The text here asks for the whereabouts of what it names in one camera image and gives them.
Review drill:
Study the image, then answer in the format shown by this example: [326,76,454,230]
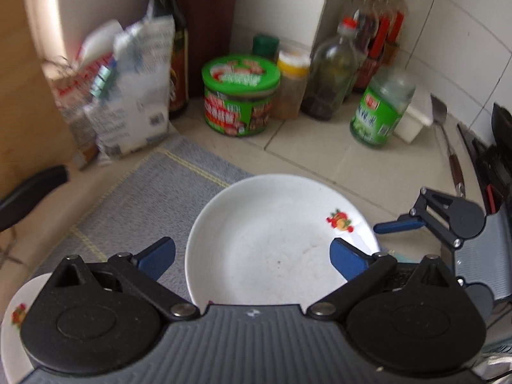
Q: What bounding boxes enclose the white plate fruit print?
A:
[0,273,54,384]
[185,174,380,308]

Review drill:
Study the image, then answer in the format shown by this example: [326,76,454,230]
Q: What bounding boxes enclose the white plastic bag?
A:
[82,18,177,161]

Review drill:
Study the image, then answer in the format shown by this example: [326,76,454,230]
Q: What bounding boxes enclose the tan wooden board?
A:
[0,0,86,209]

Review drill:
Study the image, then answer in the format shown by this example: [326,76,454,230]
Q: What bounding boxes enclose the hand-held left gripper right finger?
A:
[306,238,457,321]

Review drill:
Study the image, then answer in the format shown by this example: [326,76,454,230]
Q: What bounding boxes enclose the metal spatula wooden handle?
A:
[430,94,467,197]

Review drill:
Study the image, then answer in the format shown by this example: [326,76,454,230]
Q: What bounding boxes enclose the yellow lidded spice jar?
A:
[271,44,310,120]

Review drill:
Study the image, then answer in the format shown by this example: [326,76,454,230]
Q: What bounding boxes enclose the grey dish mat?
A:
[30,136,257,300]

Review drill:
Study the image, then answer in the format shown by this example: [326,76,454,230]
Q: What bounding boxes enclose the dark soy sauce bottle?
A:
[149,0,189,121]

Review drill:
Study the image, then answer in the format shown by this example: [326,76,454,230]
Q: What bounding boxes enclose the white box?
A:
[394,88,435,144]

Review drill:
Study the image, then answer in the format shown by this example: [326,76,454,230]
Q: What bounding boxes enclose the black pan handle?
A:
[0,165,69,233]

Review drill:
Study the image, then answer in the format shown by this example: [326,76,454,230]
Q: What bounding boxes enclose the green capped small jar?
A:
[252,34,280,62]

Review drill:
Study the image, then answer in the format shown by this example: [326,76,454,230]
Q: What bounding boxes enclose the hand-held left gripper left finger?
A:
[52,237,201,321]

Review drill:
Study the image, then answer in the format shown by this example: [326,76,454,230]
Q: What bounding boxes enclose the clear oil bottle red cap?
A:
[301,17,359,121]

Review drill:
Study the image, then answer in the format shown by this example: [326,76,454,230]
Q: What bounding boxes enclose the sauce bottle red label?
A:
[386,0,409,65]
[352,0,380,92]
[374,0,395,68]

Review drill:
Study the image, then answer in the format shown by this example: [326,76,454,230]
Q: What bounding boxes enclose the black stove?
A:
[456,102,512,217]

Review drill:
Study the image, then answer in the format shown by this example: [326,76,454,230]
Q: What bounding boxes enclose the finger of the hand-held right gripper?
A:
[374,187,467,247]

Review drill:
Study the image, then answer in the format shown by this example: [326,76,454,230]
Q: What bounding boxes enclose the green labelled glass jar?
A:
[350,68,417,148]

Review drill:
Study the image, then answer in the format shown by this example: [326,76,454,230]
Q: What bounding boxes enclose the red printed bag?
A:
[52,20,124,169]

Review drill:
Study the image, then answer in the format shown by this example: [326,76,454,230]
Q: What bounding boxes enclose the green lidded tin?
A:
[201,55,281,137]

